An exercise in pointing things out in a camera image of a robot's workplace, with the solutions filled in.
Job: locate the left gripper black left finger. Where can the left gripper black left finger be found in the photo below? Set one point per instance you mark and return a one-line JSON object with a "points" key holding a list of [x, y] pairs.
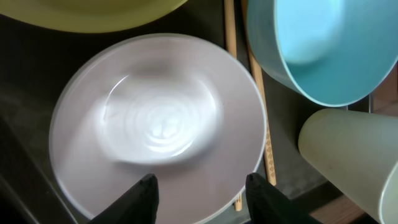
{"points": [[138, 205]]}

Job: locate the yellow plate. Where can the yellow plate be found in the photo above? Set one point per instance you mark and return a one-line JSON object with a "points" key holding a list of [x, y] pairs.
{"points": [[88, 16]]}

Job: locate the white bowl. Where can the white bowl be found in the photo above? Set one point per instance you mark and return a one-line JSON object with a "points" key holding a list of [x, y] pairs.
{"points": [[172, 105]]}

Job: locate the light blue bowl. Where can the light blue bowl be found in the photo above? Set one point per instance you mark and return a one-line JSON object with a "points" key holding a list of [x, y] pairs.
{"points": [[332, 52]]}

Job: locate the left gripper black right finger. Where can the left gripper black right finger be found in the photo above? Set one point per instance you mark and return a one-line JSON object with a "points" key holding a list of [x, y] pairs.
{"points": [[267, 205]]}

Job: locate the pale green cup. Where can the pale green cup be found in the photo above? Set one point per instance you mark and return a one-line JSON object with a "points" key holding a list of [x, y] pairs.
{"points": [[357, 153]]}

